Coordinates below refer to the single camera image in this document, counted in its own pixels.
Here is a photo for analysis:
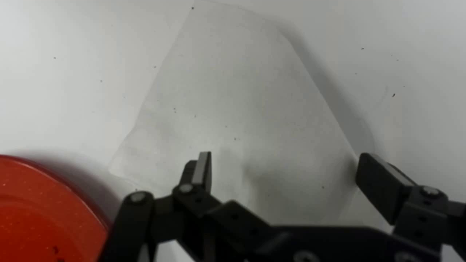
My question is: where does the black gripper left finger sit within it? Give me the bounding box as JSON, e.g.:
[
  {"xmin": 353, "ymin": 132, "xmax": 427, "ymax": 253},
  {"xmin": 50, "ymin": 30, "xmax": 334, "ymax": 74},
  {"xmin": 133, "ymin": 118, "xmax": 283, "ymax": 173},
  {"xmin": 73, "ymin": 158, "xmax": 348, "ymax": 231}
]
[{"xmin": 99, "ymin": 150, "xmax": 274, "ymax": 262}]

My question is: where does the white cloth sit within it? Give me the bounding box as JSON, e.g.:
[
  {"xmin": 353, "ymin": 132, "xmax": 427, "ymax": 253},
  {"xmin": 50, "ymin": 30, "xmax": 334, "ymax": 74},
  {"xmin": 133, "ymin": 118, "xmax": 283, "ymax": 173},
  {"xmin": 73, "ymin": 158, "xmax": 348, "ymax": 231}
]
[{"xmin": 108, "ymin": 0, "xmax": 361, "ymax": 227}]

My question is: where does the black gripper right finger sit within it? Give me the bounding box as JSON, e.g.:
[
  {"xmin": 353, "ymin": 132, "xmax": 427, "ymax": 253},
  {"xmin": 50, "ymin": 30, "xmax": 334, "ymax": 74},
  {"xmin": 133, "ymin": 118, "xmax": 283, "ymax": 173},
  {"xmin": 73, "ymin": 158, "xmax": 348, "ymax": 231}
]
[{"xmin": 355, "ymin": 151, "xmax": 466, "ymax": 262}]

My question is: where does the red plate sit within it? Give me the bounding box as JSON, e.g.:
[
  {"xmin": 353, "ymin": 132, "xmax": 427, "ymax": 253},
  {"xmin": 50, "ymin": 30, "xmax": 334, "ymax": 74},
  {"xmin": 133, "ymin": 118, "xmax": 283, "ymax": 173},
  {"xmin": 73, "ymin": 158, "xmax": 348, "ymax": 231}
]
[{"xmin": 0, "ymin": 154, "xmax": 112, "ymax": 262}]

